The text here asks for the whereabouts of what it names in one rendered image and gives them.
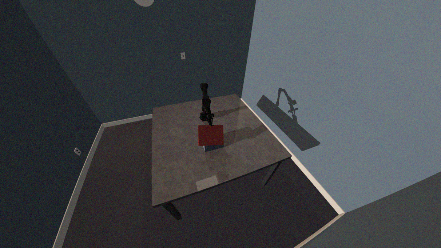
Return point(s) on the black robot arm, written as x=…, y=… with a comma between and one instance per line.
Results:
x=205, y=100

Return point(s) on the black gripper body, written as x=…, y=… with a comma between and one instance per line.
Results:
x=208, y=113

